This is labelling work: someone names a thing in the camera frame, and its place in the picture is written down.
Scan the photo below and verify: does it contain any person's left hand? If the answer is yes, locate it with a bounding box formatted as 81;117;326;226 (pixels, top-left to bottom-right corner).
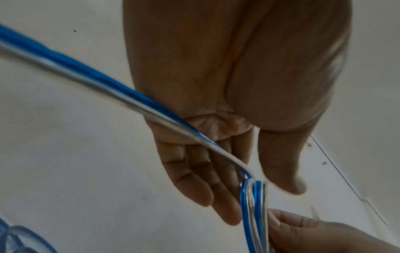
122;0;353;226

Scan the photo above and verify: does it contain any person's right hand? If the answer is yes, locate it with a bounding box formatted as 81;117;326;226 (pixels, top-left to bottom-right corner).
267;208;400;253

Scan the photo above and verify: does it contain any solid blue cable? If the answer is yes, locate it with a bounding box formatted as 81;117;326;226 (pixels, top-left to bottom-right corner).
0;213;59;253

